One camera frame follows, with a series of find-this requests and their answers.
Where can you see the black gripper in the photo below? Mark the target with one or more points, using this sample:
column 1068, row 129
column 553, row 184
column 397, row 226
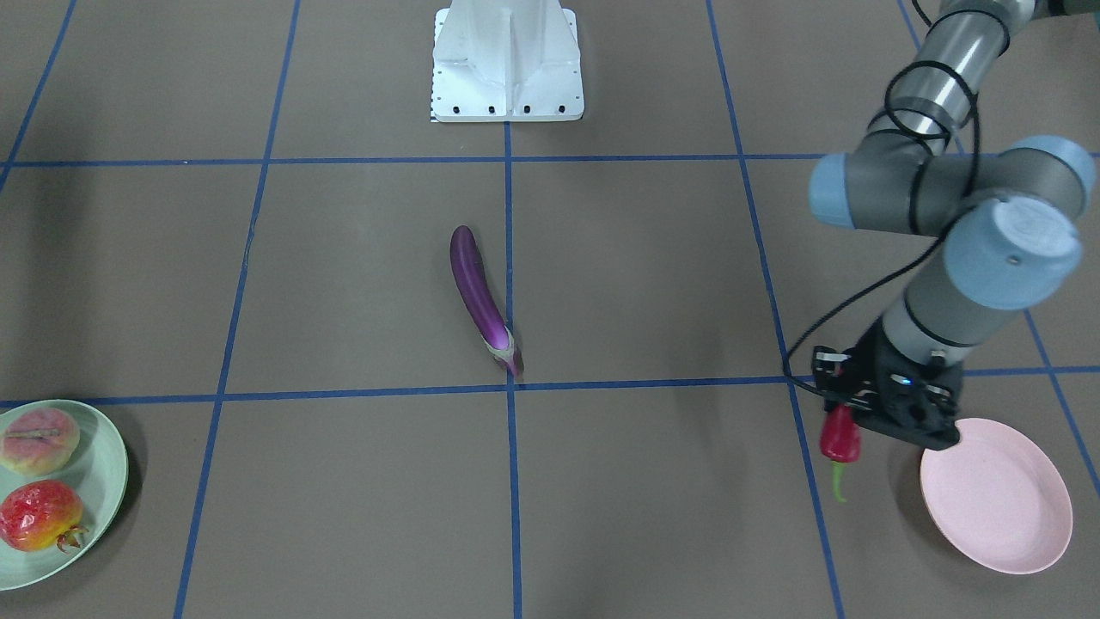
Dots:
column 870, row 364

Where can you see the red chili pepper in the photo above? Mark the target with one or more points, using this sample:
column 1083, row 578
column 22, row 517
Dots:
column 842, row 444

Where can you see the purple eggplant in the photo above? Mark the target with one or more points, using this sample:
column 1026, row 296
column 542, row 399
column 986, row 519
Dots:
column 472, row 285

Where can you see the yellow pink peach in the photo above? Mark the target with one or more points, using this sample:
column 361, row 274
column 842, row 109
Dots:
column 40, row 442

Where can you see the red yellow pomegranate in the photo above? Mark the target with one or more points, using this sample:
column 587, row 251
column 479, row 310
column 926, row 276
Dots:
column 41, row 514

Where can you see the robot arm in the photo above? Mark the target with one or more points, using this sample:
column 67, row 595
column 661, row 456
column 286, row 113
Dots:
column 1002, row 227

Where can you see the pink plate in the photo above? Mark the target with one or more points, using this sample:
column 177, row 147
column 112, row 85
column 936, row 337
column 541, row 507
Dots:
column 998, row 498

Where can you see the green plate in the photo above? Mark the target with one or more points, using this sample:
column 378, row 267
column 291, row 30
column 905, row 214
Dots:
column 97, row 472

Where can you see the white camera stand column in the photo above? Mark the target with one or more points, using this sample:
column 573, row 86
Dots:
column 506, row 61

